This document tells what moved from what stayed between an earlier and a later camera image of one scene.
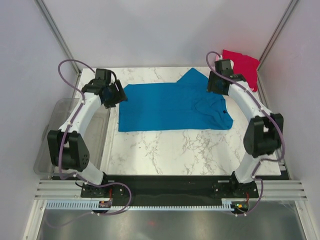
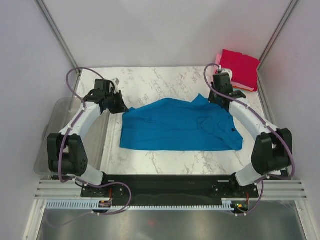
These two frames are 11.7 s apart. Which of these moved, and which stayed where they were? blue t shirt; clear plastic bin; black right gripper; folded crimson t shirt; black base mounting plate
Moved: blue t shirt; black right gripper
Stayed: clear plastic bin; folded crimson t shirt; black base mounting plate
